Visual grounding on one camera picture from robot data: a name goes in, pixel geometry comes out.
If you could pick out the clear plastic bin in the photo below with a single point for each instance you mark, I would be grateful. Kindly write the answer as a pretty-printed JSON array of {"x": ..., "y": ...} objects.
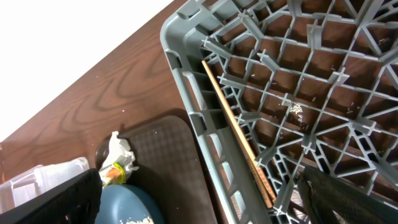
[{"x": 38, "y": 180}]

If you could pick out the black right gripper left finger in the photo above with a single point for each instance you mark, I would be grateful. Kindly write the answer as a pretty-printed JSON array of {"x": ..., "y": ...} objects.
[{"x": 75, "y": 201}]

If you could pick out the grey dishwasher rack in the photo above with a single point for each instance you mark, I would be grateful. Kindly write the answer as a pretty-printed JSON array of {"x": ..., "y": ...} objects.
[{"x": 311, "y": 83}]

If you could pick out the wooden chopstick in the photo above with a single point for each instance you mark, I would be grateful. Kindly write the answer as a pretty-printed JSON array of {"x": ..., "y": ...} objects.
[
  {"x": 238, "y": 132},
  {"x": 262, "y": 182}
]

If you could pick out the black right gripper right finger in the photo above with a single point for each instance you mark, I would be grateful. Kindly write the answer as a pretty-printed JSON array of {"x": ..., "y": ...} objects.
[{"x": 324, "y": 197}]

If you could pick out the white tissue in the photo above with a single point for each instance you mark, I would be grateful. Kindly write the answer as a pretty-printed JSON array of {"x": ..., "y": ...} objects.
[{"x": 120, "y": 151}]

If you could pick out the yellow green snack wrapper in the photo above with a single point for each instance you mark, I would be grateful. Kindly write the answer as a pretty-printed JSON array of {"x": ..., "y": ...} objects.
[{"x": 113, "y": 174}]

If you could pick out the dark brown serving tray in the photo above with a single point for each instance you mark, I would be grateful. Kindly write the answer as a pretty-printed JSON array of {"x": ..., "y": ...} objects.
[{"x": 170, "y": 170}]

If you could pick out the dark blue plate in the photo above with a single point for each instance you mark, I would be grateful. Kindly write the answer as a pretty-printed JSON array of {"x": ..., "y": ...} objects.
[{"x": 123, "y": 202}]

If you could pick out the pile of white rice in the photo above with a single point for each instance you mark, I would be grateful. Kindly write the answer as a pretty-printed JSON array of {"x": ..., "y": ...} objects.
[{"x": 146, "y": 220}]

